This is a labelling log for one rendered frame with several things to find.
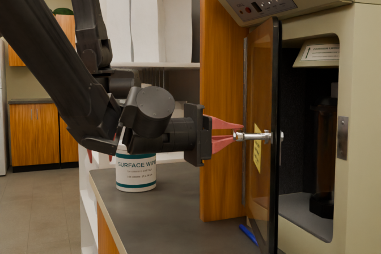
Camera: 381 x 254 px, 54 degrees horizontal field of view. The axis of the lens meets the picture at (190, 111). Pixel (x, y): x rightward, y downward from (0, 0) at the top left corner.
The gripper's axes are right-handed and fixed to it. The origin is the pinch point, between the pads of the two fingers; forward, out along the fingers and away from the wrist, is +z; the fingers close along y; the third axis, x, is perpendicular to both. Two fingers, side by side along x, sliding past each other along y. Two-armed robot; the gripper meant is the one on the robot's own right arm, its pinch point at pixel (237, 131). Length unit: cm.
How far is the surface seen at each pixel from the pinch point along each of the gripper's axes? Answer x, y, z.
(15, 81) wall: 542, 2, -77
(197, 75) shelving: 154, 10, 53
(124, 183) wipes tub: 54, -23, -10
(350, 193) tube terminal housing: -13.5, -8.7, 13.2
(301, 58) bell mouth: 1.3, 13.4, 14.2
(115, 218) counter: 33.6, -26.1, -16.4
